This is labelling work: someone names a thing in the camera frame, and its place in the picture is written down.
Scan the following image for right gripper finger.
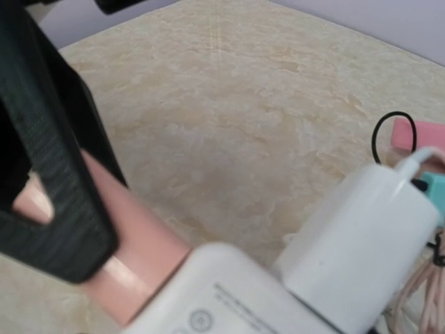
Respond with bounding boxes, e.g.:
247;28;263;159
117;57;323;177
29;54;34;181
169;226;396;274
1;1;124;283

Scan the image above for pink plug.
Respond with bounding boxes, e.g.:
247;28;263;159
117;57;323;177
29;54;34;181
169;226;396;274
12;148;192;330

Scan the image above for white multi socket adapter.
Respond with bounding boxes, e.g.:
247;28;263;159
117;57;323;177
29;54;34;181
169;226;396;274
124;243;334;334

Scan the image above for white usb charger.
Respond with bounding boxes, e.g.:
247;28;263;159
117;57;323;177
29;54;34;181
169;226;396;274
272;165;439;333

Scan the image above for pink power strip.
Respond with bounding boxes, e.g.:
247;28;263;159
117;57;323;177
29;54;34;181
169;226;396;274
390;118;445;151

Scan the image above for teal charger cube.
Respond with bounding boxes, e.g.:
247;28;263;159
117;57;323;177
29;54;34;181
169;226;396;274
412;172;445;228

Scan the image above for black thin cable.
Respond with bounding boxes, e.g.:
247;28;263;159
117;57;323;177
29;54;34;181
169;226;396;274
371;111;418;166

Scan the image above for pink thin cable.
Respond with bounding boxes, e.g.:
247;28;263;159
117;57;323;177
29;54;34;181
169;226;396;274
389;225;445;334

